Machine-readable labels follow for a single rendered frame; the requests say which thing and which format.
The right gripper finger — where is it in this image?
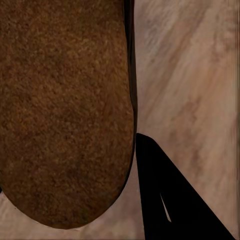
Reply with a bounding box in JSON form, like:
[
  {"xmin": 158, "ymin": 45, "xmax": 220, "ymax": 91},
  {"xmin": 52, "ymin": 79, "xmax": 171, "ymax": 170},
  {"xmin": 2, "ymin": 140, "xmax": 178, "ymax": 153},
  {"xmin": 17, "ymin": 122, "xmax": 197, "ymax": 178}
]
[{"xmin": 135, "ymin": 133, "xmax": 236, "ymax": 240}]

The sandal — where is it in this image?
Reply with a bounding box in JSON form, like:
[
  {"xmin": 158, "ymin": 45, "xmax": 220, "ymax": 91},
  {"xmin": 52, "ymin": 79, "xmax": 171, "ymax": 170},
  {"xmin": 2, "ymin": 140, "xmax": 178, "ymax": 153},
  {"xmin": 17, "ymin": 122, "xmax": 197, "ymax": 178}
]
[{"xmin": 0, "ymin": 0, "xmax": 138, "ymax": 230}]

